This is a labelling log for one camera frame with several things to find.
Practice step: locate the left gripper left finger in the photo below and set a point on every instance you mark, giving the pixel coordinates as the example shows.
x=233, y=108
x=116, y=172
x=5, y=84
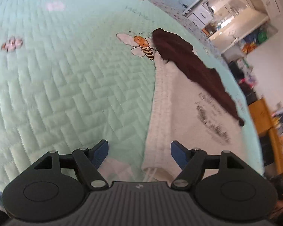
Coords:
x=87, y=162

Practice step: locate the teal bee-pattern bedspread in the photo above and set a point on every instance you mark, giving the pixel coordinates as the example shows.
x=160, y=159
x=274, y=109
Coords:
x=72, y=74

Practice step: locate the white drawer cabinet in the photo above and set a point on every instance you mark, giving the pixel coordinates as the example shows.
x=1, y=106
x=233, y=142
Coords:
x=200, y=17

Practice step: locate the white room door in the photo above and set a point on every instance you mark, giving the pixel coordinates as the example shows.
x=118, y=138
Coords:
x=239, y=27

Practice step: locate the wooden dresser desk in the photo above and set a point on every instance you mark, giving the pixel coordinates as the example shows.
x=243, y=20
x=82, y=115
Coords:
x=270, y=141

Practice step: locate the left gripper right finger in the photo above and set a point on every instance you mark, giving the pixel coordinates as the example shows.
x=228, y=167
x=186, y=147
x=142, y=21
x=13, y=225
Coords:
x=191, y=163

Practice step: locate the grey and maroon sweatshirt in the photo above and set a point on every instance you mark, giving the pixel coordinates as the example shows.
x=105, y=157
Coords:
x=197, y=106

